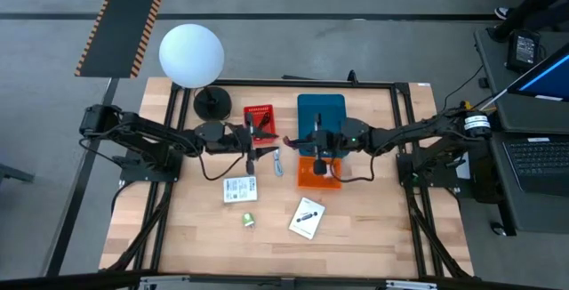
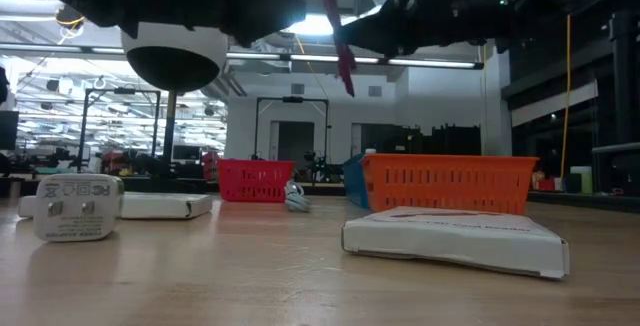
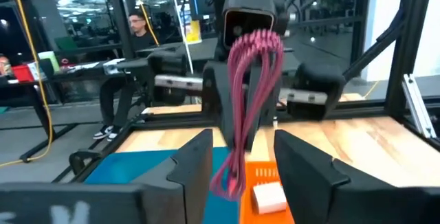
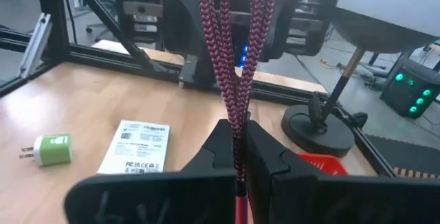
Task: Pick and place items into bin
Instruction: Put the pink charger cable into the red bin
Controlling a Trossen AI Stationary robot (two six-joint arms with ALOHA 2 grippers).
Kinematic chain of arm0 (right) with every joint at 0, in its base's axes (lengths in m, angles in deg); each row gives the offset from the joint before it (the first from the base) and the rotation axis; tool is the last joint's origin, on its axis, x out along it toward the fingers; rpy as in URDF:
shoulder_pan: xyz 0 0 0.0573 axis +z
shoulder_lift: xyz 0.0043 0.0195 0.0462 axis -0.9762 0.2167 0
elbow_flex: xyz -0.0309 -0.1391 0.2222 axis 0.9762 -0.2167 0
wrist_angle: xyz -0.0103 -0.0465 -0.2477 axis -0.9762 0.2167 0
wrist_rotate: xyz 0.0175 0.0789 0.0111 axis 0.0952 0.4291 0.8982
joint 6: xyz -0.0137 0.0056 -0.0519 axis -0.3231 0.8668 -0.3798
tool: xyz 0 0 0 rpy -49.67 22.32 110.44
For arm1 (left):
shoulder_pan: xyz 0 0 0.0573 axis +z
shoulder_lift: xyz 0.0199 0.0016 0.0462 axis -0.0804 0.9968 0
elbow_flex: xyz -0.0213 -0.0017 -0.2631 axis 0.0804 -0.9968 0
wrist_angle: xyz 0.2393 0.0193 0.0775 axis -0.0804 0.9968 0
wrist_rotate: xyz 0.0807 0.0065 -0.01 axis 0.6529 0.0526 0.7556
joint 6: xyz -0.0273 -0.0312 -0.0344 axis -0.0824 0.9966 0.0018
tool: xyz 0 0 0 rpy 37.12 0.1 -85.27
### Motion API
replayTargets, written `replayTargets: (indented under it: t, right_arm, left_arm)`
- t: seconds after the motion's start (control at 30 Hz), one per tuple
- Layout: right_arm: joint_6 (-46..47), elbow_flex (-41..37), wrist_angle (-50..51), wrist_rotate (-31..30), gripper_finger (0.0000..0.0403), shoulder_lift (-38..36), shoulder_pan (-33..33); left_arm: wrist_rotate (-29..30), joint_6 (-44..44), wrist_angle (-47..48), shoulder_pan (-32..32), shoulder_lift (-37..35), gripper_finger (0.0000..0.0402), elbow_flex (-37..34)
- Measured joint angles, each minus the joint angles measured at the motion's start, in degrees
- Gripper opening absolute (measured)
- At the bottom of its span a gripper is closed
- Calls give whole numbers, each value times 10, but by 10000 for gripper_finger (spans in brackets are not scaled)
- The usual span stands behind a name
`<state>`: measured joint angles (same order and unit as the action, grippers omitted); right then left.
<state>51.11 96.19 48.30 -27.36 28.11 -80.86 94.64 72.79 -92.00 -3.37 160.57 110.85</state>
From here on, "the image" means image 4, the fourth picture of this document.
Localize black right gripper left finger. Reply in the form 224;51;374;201
64;119;237;224

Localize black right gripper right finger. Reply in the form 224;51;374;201
244;120;440;224

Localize magenta braided cable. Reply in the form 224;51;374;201
198;0;276;224

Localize red plastic basket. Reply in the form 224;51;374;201
297;153;349;176

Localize white printed flat pack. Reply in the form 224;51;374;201
97;120;171;175

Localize black mat orange striped edges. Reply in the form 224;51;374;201
364;134;440;180

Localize black computer green lights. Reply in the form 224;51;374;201
379;58;440;119

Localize black equipment rack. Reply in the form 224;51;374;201
285;0;340;56
113;0;163;43

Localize black round lamp base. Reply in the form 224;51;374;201
280;0;440;158

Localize black lamp cord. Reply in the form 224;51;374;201
307;91;369;131

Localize green white wall charger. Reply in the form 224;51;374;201
19;133;73;167

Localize silver aluminium bracket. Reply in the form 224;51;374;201
19;12;52;79

